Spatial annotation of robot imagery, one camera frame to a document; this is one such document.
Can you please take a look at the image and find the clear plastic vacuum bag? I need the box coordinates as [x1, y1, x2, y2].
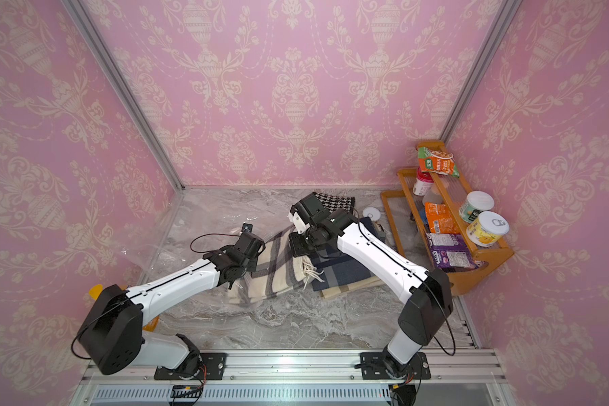
[113, 195, 306, 306]

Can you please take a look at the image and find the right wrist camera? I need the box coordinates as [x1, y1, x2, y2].
[289, 211, 310, 234]

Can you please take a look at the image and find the black white houndstooth scarf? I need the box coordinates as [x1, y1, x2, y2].
[314, 192, 355, 214]

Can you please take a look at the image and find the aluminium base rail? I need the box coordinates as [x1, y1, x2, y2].
[71, 348, 515, 405]

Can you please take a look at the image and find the yellow orange bottle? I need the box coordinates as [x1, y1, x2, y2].
[88, 284, 160, 333]

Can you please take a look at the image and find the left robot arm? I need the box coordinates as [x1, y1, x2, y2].
[73, 231, 266, 380]

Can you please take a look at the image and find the pink lid white jar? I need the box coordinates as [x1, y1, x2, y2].
[413, 167, 434, 196]

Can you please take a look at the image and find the green orange snack packet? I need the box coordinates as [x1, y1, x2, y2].
[418, 146, 459, 178]

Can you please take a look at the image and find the cream grey plaid scarf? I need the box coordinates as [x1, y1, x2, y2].
[228, 226, 323, 306]

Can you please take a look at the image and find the yellow white can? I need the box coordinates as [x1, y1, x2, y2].
[466, 211, 510, 247]

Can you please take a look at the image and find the purple snack packet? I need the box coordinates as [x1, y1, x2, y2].
[426, 233, 478, 270]

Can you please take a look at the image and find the navy grey checked scarf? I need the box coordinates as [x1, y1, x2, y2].
[309, 245, 373, 292]

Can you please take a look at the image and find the green white can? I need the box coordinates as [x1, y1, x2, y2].
[458, 190, 495, 223]

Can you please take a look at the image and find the wooden two-tier rack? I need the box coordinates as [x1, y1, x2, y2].
[381, 165, 514, 296]

